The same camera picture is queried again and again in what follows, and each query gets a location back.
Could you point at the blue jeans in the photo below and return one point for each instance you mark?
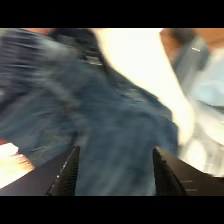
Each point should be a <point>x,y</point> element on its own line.
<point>113,133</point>

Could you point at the beige garment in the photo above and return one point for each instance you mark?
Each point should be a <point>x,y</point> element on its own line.
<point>143,66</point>

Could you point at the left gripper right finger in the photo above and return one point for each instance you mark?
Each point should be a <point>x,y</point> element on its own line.
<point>180,176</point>

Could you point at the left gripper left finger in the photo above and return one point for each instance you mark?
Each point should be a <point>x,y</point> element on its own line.
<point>50,176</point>

